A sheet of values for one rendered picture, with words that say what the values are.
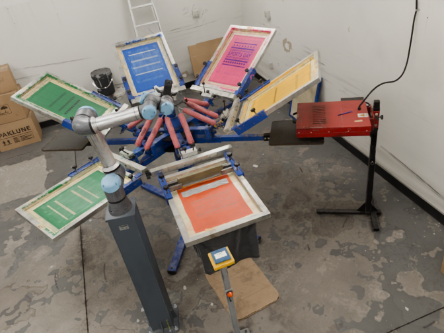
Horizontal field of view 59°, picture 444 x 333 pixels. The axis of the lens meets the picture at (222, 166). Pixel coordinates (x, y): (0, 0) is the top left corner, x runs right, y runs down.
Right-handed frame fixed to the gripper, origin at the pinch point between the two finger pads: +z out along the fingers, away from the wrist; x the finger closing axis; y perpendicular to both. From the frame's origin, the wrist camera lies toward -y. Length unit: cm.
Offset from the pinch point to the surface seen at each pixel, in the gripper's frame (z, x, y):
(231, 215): -35, 56, 67
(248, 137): 67, 85, 51
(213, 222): -39, 44, 73
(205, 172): 7, 41, 61
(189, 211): -22, 30, 77
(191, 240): -55, 29, 77
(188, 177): 5, 29, 66
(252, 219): -48, 66, 61
